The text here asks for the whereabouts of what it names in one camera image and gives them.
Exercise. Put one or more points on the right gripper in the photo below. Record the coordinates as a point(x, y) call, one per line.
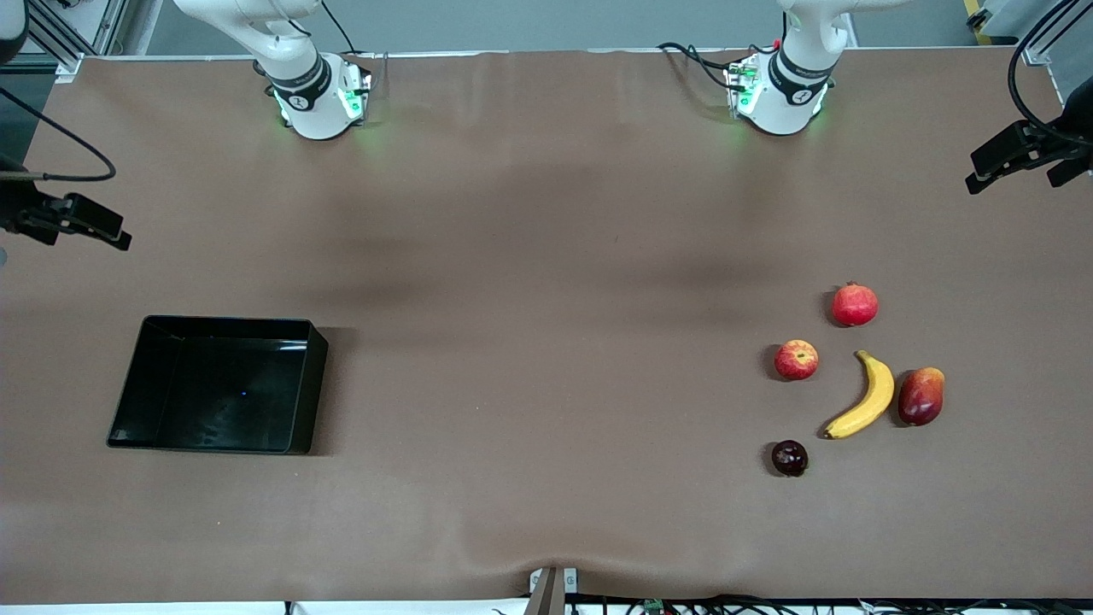
point(19, 207)

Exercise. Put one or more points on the black plastic box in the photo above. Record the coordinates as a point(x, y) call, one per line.
point(213, 384)

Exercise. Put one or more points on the dark purple mangosteen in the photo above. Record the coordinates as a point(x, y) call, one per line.
point(790, 459)

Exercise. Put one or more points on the red yellow apple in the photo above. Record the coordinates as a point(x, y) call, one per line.
point(796, 360)

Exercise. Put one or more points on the red yellow mango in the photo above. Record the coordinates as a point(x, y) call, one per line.
point(920, 398)

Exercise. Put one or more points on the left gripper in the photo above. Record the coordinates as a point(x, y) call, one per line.
point(1061, 145)

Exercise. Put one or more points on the yellow banana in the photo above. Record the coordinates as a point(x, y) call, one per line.
point(876, 397)

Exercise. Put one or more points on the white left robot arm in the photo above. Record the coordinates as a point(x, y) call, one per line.
point(781, 107)

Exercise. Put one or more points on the aluminium frame profile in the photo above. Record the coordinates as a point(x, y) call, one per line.
point(1046, 43)
point(60, 47)

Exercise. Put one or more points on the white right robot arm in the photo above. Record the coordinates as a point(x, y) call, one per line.
point(309, 111)

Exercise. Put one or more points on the red pomegranate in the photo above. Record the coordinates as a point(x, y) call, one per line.
point(855, 306)

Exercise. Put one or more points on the brown table mat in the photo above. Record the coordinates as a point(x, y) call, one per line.
point(546, 213)

